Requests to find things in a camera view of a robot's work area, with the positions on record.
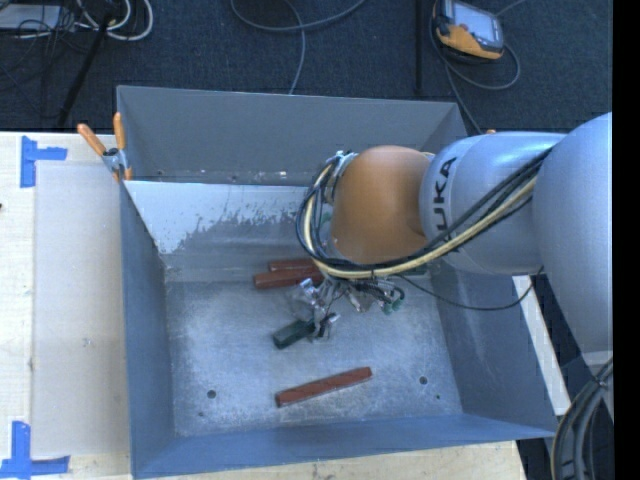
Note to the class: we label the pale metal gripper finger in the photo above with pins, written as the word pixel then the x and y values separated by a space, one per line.
pixel 326 327
pixel 306 300

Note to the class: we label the dark green block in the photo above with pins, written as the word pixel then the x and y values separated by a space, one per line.
pixel 292 333

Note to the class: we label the red-brown flat block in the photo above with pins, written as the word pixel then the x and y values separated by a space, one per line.
pixel 325 386
pixel 292 265
pixel 285 279

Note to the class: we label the grey metal bin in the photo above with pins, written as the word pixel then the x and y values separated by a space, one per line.
pixel 240 358

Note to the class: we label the pale wood flat board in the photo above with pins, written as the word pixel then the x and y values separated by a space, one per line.
pixel 80 308

